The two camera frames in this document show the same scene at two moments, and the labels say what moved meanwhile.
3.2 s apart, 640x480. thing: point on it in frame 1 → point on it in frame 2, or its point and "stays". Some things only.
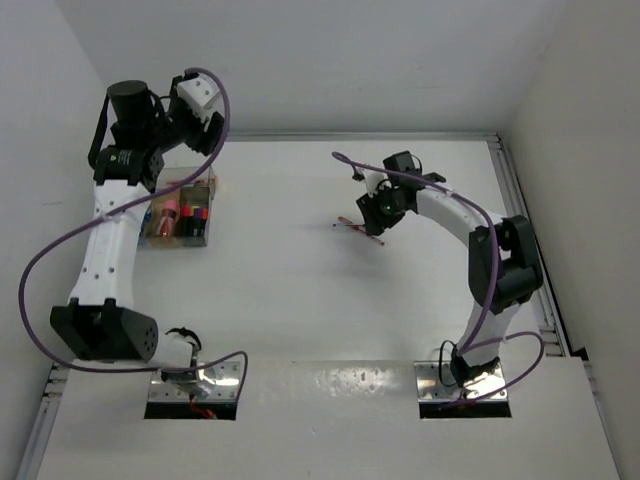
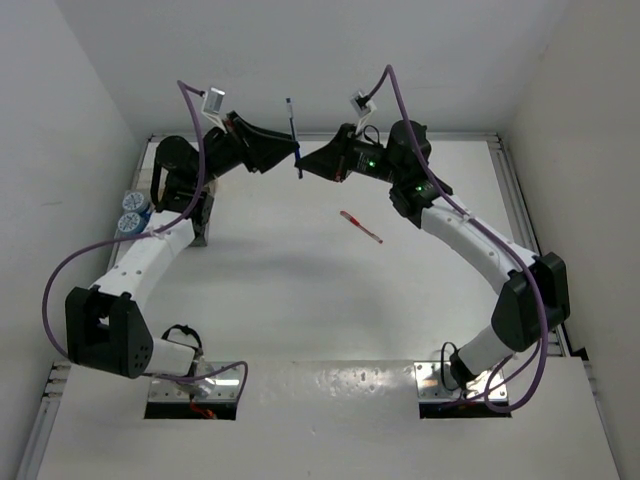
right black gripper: (376, 223) → (334, 160)
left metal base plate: (223, 377) stays
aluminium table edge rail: (365, 137) stays
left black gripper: (198, 138) → (260, 156)
